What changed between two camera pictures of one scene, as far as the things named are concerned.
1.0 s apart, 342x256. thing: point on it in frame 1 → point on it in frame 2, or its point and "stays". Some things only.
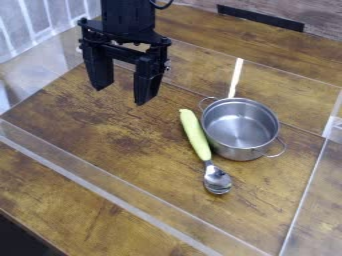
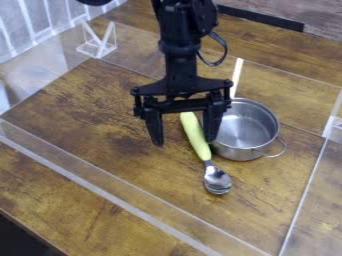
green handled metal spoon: (217, 179) stays
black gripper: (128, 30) → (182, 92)
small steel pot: (243, 128) stays
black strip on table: (261, 18) stays
